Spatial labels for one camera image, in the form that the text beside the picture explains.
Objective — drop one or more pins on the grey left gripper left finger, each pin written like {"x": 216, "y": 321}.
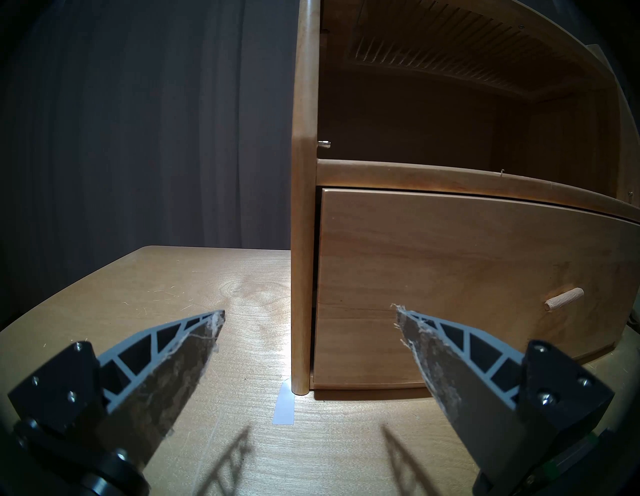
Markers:
{"x": 150, "y": 390}

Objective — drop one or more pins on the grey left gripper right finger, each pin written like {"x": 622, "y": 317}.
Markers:
{"x": 480, "y": 395}

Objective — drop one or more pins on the white tape marker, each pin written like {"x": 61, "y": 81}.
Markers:
{"x": 283, "y": 407}

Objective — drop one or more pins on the wooden cabinet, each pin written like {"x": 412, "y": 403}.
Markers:
{"x": 302, "y": 200}

